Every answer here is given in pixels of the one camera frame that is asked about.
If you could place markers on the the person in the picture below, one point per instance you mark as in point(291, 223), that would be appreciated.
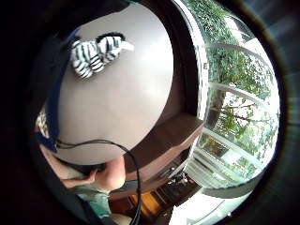
point(100, 203)

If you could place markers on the orange wooden cabinet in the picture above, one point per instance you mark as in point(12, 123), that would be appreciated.
point(148, 203)

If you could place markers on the dark clutter on shelf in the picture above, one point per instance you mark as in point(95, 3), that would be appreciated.
point(176, 179)

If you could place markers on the brown wooden sideboard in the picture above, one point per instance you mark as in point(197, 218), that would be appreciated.
point(165, 137)

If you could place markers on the black white striped zebra toy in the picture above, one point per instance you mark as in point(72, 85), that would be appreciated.
point(90, 54)

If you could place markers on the large glass window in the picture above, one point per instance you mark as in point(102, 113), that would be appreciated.
point(237, 93)

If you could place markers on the green trees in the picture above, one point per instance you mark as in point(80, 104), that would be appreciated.
point(231, 68)

